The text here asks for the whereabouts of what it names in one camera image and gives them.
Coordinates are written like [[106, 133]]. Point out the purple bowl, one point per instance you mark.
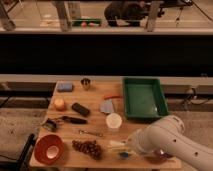
[[160, 153]]

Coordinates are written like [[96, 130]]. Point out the orange bowl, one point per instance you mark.
[[49, 149]]

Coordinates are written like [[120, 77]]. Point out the person in dark clothes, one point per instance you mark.
[[131, 12]]

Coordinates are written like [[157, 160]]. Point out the small metal cup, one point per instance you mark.
[[86, 83]]

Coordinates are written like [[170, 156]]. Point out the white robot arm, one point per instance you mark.
[[166, 134]]

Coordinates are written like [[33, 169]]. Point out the black rectangular block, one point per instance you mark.
[[80, 109]]

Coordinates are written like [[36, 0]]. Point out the blue sponge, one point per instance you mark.
[[64, 87]]

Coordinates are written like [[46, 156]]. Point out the green plastic tray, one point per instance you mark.
[[144, 99]]

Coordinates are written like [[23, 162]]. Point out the bunch of dark grapes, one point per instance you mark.
[[91, 148]]

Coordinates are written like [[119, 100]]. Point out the blue plastic cup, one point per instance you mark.
[[125, 154]]

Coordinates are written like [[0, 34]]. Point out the black chair frame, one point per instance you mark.
[[30, 142]]

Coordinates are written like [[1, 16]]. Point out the orange fruit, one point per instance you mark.
[[59, 104]]

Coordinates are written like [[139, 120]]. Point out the black handled can opener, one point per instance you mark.
[[53, 124]]

